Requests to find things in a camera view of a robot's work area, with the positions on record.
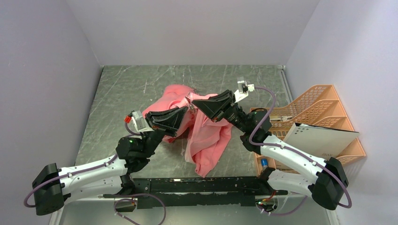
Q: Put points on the blue capped item in organizer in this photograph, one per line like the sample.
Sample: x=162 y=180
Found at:
x=264 y=163

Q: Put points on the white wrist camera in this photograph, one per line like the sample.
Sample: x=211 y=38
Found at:
x=138 y=121
x=243 y=89

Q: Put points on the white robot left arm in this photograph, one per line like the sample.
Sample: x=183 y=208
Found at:
x=54 y=187

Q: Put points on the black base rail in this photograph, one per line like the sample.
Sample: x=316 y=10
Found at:
x=172 y=192

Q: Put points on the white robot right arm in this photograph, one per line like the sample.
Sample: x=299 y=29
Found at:
x=323 y=180

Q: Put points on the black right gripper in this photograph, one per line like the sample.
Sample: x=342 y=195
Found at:
x=215 y=105

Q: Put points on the white folder in organizer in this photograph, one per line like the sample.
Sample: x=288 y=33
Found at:
x=319 y=141

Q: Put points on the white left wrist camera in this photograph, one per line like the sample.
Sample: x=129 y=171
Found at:
x=138 y=121

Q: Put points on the pink zip-up jacket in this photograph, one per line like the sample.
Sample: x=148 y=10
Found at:
x=206 y=140

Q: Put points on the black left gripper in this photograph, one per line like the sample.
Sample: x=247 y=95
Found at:
x=166 y=122

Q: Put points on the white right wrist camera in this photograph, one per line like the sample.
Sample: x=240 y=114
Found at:
x=243 y=89

